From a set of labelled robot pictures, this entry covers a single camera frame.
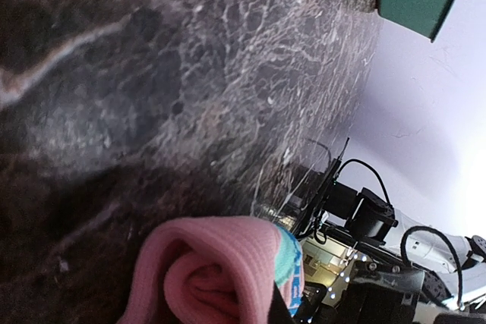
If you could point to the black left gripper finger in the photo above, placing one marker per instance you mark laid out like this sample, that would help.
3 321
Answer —
279 313

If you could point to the pink patterned sock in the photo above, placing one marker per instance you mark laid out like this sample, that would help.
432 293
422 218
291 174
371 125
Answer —
214 270

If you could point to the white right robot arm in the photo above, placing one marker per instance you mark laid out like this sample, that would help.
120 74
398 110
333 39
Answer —
453 265

